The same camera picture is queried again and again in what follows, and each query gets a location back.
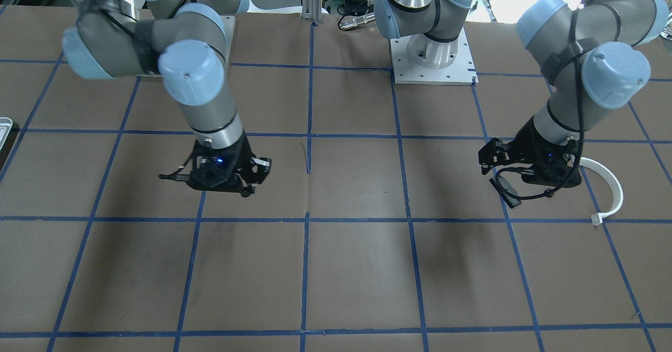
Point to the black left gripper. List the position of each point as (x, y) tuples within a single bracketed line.
[(531, 144)]

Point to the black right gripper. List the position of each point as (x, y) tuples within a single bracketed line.
[(243, 152)]

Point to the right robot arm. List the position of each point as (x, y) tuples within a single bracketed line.
[(185, 44)]

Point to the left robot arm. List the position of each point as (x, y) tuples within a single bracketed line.
[(587, 54)]

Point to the metal tray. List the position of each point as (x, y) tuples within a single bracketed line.
[(6, 125)]

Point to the black brake pad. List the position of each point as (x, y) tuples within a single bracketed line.
[(505, 191)]

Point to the white curved plastic part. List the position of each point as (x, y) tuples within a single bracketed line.
[(613, 183)]

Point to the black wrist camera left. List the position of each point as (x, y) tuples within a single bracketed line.
[(494, 153)]

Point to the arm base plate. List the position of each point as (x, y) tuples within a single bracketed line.
[(229, 22), (420, 61)]

